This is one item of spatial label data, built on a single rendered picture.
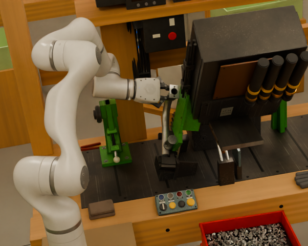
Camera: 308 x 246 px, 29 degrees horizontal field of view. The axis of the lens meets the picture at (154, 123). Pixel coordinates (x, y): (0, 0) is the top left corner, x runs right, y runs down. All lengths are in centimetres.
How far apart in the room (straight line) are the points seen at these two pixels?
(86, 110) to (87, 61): 311
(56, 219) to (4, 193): 232
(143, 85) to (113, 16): 30
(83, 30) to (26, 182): 54
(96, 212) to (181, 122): 48
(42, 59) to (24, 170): 36
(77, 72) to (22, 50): 72
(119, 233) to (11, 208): 192
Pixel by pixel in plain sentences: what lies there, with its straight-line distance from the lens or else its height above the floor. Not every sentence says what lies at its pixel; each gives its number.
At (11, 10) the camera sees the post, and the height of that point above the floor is 157.
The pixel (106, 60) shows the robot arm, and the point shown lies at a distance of 220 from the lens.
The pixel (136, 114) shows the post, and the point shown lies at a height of 102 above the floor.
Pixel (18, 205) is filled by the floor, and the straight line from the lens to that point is 405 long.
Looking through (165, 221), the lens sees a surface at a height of 88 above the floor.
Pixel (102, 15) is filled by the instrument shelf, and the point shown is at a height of 154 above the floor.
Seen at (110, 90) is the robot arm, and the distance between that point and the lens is 234.
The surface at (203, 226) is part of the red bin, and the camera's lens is 222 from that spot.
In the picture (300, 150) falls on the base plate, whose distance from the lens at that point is 264.
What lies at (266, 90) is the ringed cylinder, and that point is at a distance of 215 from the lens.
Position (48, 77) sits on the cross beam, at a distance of 271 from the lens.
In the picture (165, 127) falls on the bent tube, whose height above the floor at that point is 108.
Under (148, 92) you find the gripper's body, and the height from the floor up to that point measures 126.
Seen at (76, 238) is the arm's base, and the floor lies 109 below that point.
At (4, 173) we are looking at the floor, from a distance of 440.
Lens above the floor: 234
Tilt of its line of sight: 30 degrees down
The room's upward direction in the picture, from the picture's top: 6 degrees counter-clockwise
